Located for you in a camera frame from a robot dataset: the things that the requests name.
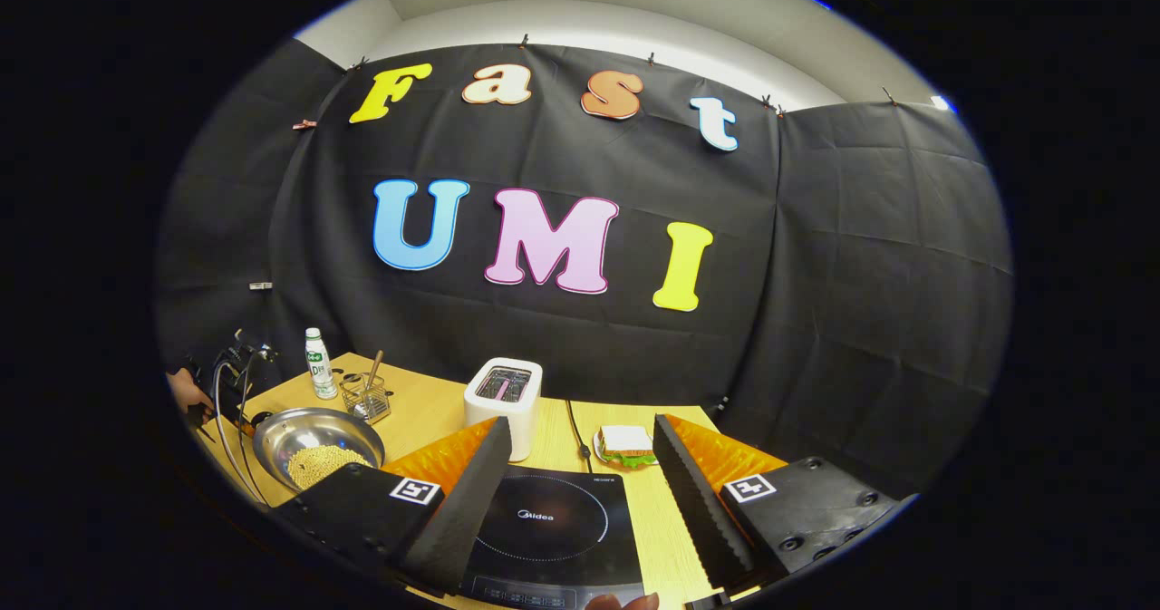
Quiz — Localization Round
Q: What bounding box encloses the white toaster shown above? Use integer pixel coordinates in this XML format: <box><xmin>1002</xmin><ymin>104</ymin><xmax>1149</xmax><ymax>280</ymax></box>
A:
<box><xmin>463</xmin><ymin>357</ymin><xmax>544</xmax><ymax>462</ymax></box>

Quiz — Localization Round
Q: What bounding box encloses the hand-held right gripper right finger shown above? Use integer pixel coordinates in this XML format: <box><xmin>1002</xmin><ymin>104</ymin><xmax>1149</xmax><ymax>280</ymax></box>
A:
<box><xmin>652</xmin><ymin>413</ymin><xmax>900</xmax><ymax>597</ymax></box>

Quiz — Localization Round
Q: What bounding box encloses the black induction cooktop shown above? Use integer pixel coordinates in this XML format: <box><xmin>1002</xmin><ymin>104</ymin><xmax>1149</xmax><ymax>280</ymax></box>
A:
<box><xmin>458</xmin><ymin>465</ymin><xmax>646</xmax><ymax>610</ymax></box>

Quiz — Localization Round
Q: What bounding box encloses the toast lettuce sandwich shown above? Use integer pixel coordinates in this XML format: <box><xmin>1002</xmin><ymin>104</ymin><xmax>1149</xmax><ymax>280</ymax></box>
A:
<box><xmin>598</xmin><ymin>425</ymin><xmax>657</xmax><ymax>466</ymax></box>

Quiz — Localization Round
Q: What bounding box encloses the glass utensil holder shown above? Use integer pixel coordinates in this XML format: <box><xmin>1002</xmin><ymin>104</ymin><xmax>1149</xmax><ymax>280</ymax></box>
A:
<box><xmin>340</xmin><ymin>373</ymin><xmax>392</xmax><ymax>425</ymax></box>

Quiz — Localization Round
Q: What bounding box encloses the white sandwich plate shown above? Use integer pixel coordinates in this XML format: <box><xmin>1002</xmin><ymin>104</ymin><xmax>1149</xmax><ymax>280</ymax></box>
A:
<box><xmin>593</xmin><ymin>429</ymin><xmax>660</xmax><ymax>469</ymax></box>

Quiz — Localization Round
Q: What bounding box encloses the stainless steel pot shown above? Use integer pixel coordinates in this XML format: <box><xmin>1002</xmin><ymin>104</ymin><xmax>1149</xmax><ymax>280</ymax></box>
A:
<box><xmin>252</xmin><ymin>408</ymin><xmax>386</xmax><ymax>493</ymax></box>

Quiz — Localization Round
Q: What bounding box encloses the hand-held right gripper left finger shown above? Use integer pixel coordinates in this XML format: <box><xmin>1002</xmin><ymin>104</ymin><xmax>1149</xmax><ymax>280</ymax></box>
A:
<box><xmin>272</xmin><ymin>416</ymin><xmax>514</xmax><ymax>596</ymax></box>

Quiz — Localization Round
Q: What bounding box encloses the pile of yellow soybeans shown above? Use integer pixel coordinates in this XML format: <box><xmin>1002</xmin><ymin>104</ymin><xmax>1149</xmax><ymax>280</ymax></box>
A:
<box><xmin>287</xmin><ymin>445</ymin><xmax>372</xmax><ymax>491</ymax></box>

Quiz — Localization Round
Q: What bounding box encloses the black power cable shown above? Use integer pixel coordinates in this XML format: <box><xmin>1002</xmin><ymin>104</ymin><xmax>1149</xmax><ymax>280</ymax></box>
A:
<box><xmin>565</xmin><ymin>400</ymin><xmax>595</xmax><ymax>475</ymax></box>

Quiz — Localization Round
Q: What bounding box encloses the white plastic drink bottle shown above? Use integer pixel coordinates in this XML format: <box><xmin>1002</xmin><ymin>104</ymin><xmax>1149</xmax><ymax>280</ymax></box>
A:
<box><xmin>304</xmin><ymin>327</ymin><xmax>338</xmax><ymax>401</ymax></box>

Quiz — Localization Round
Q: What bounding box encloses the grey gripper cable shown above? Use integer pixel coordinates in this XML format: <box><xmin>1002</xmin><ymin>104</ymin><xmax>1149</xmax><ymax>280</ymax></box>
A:
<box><xmin>211</xmin><ymin>361</ymin><xmax>273</xmax><ymax>508</ymax></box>

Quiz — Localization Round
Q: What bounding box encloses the black backdrop cloth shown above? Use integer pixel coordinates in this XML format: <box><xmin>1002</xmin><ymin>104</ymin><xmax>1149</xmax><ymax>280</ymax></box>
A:
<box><xmin>154</xmin><ymin>39</ymin><xmax>1014</xmax><ymax>502</ymax></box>

